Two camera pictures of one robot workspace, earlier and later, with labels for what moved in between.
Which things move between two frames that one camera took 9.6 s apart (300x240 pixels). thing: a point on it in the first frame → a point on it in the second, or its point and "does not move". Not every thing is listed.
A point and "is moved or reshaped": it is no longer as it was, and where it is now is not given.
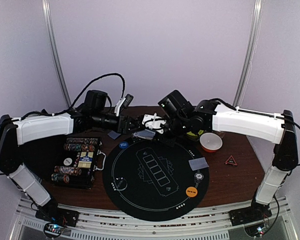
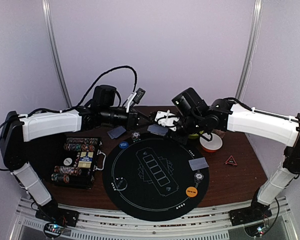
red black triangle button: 230,160 does not move
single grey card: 113,135 does not move
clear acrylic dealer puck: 121,184 does not move
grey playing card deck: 145,133 is moved or reshaped
